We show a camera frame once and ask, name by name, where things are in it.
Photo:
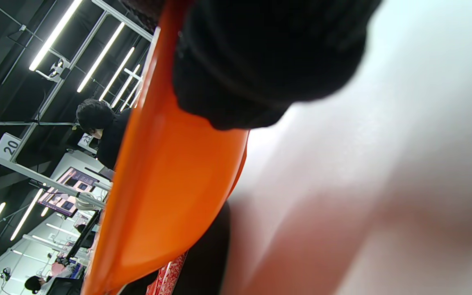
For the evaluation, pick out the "person's right hand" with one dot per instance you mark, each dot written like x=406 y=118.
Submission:
x=268 y=53

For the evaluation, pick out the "orange plastic bowl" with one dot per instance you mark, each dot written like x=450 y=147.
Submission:
x=166 y=184

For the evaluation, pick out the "black cast iron pan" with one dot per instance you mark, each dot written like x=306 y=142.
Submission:
x=207 y=254

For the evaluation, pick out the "red marbled meat slices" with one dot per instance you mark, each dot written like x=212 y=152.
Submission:
x=166 y=276

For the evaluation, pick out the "ceiling light strips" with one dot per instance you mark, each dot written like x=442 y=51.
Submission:
x=55 y=35

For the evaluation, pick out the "wall display screen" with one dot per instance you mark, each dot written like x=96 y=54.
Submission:
x=70 y=190

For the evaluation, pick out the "white metal frame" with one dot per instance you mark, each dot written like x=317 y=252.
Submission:
x=8 y=147

